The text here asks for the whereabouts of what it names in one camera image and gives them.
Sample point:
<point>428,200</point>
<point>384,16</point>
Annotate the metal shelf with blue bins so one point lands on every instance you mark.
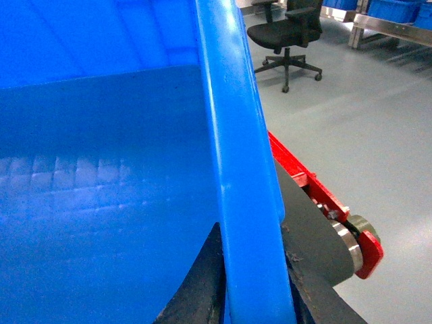
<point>367,29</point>

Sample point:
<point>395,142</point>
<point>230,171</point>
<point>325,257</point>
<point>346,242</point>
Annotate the grey conveyor belt red rail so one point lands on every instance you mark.
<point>318,228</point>

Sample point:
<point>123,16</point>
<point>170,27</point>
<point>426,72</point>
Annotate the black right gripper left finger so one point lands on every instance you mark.
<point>199,290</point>

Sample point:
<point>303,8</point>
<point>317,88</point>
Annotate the black office chair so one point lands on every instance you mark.
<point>300,27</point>

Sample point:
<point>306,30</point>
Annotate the blue plastic crate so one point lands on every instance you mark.
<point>129,131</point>

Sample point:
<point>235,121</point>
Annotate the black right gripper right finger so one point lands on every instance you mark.
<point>315,300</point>

